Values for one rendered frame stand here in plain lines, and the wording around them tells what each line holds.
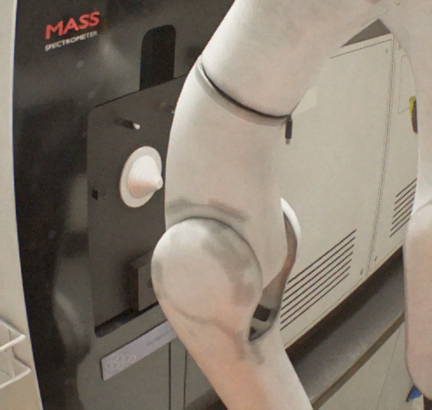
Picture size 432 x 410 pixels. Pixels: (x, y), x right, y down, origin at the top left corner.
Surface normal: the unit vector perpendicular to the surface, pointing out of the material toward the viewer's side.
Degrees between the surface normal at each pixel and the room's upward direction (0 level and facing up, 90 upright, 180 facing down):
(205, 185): 94
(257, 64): 96
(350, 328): 0
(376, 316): 0
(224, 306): 95
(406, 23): 103
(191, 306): 97
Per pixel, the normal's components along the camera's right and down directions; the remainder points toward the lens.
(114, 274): 0.80, 0.29
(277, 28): -0.42, 0.45
